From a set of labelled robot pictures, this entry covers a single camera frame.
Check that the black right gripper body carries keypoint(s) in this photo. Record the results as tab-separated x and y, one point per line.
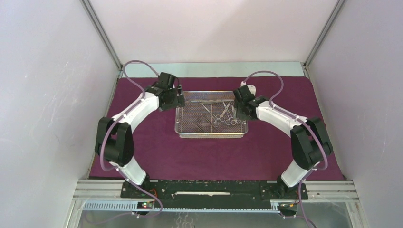
241	113

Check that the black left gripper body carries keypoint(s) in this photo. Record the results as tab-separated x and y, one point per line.
174	101

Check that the steel surgical scissors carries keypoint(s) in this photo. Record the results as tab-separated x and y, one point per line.
212	110

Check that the steel instrument tray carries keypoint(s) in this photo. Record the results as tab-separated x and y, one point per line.
185	115

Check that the maroon surgical wrap cloth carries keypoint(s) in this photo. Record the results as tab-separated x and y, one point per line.
263	153

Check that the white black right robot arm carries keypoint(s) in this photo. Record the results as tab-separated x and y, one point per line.
310	143

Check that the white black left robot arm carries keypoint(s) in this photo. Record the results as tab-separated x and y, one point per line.
114	138

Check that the steel forceps right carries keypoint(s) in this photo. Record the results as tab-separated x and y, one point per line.
234	120

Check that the steel forceps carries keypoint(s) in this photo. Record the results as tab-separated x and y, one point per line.
234	120
225	117

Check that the steel forceps left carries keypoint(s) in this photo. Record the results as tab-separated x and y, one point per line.
225	117

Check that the steel tweezers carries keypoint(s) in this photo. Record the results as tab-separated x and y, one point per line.
200	124

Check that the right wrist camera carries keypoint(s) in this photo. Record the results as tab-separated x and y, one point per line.
245	92

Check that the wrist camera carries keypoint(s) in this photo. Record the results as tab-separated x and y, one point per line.
245	92
166	81

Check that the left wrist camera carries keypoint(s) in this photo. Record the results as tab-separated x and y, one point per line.
166	81

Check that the right corner aluminium post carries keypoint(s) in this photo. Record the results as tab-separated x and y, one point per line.
324	32

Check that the corner aluminium post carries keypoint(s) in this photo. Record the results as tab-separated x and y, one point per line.
324	32
95	20

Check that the grey cable duct strip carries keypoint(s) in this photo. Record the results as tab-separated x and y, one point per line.
132	206

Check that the left corner aluminium post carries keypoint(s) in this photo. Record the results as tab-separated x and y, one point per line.
95	20

